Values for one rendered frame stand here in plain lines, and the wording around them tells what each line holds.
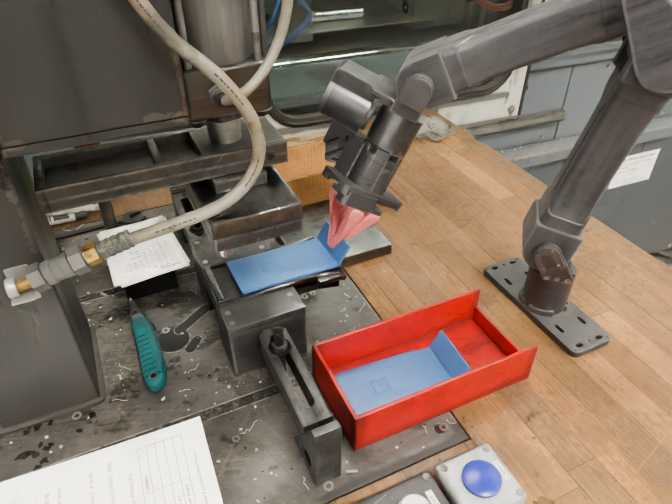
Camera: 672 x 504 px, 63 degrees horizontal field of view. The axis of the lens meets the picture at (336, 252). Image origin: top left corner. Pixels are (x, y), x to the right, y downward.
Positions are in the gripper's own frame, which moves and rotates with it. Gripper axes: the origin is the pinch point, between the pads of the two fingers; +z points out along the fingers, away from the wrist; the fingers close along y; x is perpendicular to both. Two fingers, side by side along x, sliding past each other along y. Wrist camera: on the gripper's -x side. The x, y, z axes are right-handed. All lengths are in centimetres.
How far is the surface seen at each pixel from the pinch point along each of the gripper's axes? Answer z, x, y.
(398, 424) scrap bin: 10.0, 24.0, -1.4
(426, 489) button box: 10.3, 32.5, 0.9
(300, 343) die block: 12.0, 7.9, 3.4
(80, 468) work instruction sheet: 28.5, 12.0, 26.5
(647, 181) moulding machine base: -32, -48, -154
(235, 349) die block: 14.0, 7.7, 12.1
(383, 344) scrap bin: 7.3, 12.7, -5.3
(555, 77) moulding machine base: -42, -52, -85
